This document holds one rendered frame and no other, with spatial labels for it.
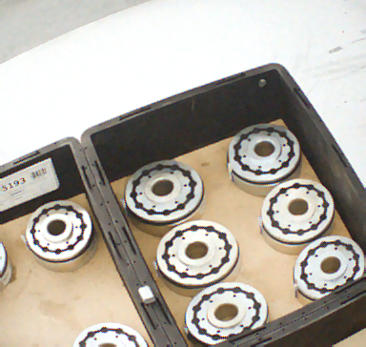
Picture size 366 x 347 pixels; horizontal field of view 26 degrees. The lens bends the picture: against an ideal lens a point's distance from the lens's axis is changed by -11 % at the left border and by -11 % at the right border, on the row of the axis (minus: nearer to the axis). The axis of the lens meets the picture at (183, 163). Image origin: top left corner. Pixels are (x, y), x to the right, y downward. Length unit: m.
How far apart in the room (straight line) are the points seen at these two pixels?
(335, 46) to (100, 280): 0.71
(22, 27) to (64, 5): 0.18
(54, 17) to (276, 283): 2.05
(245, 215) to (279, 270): 0.11
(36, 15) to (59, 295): 2.02
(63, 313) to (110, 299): 0.07
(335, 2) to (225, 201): 0.68
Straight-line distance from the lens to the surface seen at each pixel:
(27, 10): 3.08
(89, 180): 1.09
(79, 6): 2.97
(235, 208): 1.13
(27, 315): 1.09
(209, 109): 1.17
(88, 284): 1.10
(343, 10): 1.66
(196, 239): 1.06
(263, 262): 1.08
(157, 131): 1.16
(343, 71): 1.50
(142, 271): 0.97
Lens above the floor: 1.72
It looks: 48 degrees down
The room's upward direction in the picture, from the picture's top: 12 degrees counter-clockwise
